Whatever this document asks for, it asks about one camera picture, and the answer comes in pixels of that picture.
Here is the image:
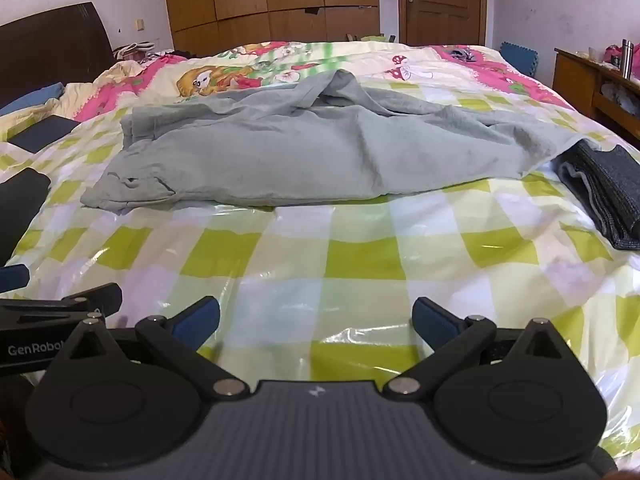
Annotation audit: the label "pile of clothes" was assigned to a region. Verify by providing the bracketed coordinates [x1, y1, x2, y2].
[114, 41, 168, 62]

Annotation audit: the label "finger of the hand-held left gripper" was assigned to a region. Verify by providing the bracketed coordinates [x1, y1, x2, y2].
[0, 282, 123, 332]
[0, 264, 30, 293]

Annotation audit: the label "wooden door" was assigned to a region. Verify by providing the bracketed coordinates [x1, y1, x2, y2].
[397, 0, 488, 47]

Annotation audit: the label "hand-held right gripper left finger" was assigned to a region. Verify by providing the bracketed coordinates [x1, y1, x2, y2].
[54, 296, 252, 401]

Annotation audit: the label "blue pillow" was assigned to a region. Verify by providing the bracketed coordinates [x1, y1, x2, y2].
[0, 82, 64, 113]

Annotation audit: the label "metal thermos bottle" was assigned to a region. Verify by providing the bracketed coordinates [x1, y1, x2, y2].
[620, 39, 635, 80]

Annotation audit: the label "blue bag by wall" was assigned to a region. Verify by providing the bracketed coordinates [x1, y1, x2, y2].
[500, 41, 541, 79]

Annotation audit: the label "green checked plastic sheet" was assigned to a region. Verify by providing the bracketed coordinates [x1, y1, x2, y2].
[0, 77, 640, 467]

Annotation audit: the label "pink cloth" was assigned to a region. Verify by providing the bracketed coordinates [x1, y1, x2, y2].
[604, 44, 640, 67]

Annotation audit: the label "folded dark grey pants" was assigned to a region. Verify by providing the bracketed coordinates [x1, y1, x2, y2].
[552, 140, 640, 251]

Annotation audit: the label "dark brown headboard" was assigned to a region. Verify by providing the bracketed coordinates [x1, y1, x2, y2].
[0, 1, 117, 111]

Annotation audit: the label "dark blue folded cloth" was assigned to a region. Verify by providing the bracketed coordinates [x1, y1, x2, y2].
[9, 115, 82, 154]

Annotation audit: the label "wooden desk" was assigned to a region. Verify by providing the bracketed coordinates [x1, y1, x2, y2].
[552, 47, 640, 141]

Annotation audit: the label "black cloth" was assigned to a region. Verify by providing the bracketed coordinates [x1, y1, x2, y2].
[0, 167, 52, 266]

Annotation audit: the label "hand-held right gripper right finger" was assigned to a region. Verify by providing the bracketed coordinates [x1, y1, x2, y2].
[382, 297, 577, 402]

